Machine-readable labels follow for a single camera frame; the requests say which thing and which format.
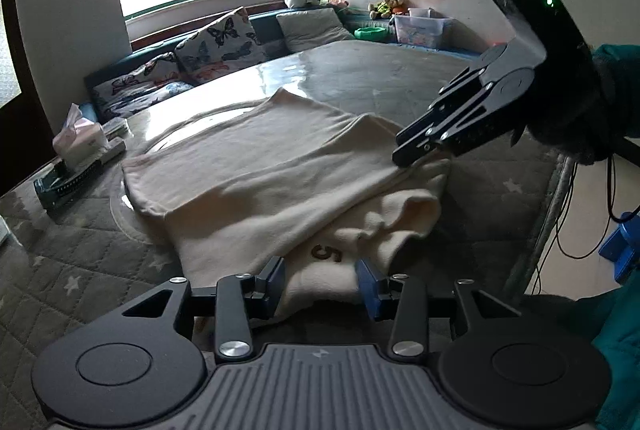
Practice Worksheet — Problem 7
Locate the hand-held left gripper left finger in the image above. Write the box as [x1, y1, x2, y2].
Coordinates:
[122, 255, 287, 364]

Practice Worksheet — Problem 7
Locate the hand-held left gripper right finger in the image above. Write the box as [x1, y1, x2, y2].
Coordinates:
[354, 256, 522, 364]

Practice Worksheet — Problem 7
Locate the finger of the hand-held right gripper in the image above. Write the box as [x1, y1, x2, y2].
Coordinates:
[437, 37, 547, 107]
[391, 74, 502, 168]

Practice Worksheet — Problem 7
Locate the cream garment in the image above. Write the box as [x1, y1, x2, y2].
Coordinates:
[120, 88, 454, 327]

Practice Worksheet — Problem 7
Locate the person's right hand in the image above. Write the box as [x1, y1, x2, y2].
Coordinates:
[529, 55, 627, 167]

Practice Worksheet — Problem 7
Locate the clear plastic storage box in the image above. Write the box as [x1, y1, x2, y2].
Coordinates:
[389, 7, 456, 50]

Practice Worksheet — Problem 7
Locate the grey quilted table cover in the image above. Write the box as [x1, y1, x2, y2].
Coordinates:
[0, 38, 575, 361]

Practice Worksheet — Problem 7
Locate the yellow green plush toy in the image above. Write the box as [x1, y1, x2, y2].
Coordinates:
[368, 0, 406, 20]

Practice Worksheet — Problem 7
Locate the green plastic basin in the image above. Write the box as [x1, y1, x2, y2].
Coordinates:
[353, 25, 391, 42]

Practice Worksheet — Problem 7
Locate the grey cushion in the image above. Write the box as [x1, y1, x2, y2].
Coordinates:
[275, 7, 357, 54]

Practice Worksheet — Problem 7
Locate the teal sofa bench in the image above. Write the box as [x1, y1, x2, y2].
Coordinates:
[82, 4, 487, 122]

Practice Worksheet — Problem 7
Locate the blue plastic stool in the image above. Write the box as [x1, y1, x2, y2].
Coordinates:
[598, 210, 640, 284]

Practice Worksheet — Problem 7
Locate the large butterfly print cushion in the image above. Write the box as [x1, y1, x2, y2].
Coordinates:
[174, 7, 269, 84]

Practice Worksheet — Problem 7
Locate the grey remote control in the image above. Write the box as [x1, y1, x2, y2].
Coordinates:
[100, 117, 129, 159]

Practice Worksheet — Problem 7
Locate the flat butterfly print cushion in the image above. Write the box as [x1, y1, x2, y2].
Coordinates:
[100, 79, 197, 122]

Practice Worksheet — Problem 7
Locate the dark ribbed box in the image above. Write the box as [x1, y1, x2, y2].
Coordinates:
[33, 154, 109, 212]

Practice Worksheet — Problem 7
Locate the pink tissue pack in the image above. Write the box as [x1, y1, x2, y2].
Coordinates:
[52, 104, 109, 172]

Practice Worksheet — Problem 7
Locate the person's teal jacket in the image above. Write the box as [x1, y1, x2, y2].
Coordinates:
[567, 279, 640, 430]

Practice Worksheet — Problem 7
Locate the black cable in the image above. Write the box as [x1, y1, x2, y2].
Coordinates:
[556, 154, 640, 261]

